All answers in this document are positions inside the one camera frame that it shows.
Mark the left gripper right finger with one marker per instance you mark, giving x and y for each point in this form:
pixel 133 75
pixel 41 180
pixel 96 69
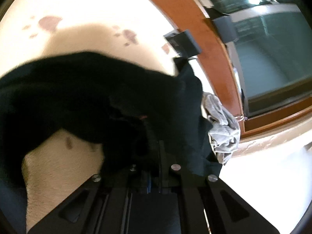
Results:
pixel 207 204

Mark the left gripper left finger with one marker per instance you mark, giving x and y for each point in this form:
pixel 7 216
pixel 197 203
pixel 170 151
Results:
pixel 104 205

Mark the black knit sweater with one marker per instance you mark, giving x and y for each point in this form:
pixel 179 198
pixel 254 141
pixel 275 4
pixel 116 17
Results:
pixel 100 99

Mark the grey garment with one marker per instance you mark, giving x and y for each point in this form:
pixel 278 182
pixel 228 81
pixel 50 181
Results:
pixel 225 132

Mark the right beige curtain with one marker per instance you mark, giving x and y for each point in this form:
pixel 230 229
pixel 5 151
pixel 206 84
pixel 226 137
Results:
pixel 296 133

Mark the black box on bed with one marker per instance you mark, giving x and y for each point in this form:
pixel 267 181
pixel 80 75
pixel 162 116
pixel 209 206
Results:
pixel 183 43

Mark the dark box on sill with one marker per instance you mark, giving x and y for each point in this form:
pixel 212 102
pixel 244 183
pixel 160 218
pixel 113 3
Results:
pixel 225 28

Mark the yellow paw print blanket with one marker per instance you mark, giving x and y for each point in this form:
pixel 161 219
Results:
pixel 120 29

